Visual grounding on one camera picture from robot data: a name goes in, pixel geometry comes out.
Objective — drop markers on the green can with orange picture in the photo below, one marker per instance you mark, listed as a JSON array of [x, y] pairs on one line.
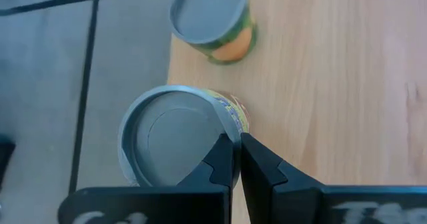
[[208, 12]]

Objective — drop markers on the wooden shelf with black legs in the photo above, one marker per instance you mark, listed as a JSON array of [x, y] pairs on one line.
[[300, 100]]

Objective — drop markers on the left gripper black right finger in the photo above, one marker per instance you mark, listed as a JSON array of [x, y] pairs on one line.
[[267, 184]]

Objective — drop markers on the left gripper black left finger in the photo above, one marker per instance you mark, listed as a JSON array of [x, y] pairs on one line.
[[217, 170]]

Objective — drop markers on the yellow-green spaghetti sauce can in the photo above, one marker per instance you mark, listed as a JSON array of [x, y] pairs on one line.
[[173, 140]]

